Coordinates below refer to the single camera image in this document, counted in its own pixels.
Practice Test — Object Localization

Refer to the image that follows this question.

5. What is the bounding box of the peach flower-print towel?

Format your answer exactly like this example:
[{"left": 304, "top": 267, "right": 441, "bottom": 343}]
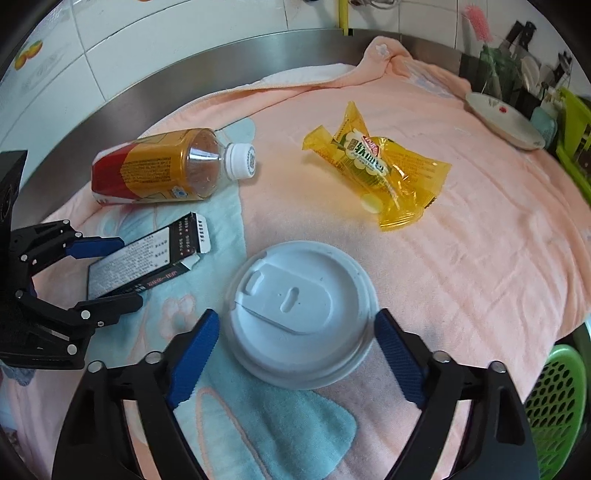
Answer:
[{"left": 0, "top": 36, "right": 591, "bottom": 480}]

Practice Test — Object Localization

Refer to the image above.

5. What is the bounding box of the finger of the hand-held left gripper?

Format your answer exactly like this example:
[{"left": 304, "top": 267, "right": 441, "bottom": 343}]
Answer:
[
  {"left": 16, "top": 281, "right": 144, "bottom": 356},
  {"left": 11, "top": 220, "right": 125, "bottom": 273}
]

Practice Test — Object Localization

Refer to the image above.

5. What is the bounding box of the green glass jar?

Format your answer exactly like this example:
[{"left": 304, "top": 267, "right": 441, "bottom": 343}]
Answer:
[{"left": 478, "top": 44, "right": 522, "bottom": 107}]

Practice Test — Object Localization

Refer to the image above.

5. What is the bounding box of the orange fruit wall sticker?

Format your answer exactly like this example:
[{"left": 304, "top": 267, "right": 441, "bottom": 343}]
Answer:
[{"left": 14, "top": 41, "right": 43, "bottom": 70}]

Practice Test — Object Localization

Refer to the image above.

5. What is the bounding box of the plastic bottle with red-yellow label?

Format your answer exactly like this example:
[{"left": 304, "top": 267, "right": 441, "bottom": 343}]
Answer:
[{"left": 91, "top": 128, "right": 257, "bottom": 206}]

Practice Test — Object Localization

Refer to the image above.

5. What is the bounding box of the black cardboard box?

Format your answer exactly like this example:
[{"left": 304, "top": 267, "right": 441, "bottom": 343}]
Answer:
[{"left": 87, "top": 212, "right": 212, "bottom": 301}]

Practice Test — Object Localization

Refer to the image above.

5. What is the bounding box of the green plastic dish rack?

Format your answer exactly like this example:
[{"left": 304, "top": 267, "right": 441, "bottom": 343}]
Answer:
[{"left": 554, "top": 88, "right": 591, "bottom": 204}]

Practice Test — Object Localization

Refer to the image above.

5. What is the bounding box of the white plate with red mark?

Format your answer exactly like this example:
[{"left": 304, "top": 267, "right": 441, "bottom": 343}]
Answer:
[{"left": 464, "top": 91, "right": 547, "bottom": 151}]

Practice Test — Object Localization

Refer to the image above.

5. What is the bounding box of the yellow candy wrapper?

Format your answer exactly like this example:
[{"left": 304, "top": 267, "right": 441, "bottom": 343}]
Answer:
[{"left": 302, "top": 100, "right": 452, "bottom": 232}]

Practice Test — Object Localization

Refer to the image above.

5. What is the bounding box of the white plastic cup lid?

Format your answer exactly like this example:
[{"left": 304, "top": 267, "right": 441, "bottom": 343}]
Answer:
[{"left": 225, "top": 240, "right": 380, "bottom": 388}]

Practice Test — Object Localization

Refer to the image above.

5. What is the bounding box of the pink bottle brush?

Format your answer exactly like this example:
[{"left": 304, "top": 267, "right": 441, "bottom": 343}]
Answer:
[{"left": 463, "top": 4, "right": 492, "bottom": 47}]

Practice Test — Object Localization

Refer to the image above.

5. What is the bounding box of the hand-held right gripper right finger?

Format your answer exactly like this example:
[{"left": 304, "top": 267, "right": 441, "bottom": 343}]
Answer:
[{"left": 373, "top": 308, "right": 541, "bottom": 480}]

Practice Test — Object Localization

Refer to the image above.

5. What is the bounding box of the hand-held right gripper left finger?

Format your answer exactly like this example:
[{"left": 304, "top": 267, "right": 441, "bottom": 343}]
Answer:
[{"left": 52, "top": 308, "right": 220, "bottom": 480}]

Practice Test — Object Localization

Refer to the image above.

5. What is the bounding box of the green perforated plastic basket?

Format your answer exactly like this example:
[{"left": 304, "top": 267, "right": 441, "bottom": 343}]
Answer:
[{"left": 524, "top": 344, "right": 591, "bottom": 480}]

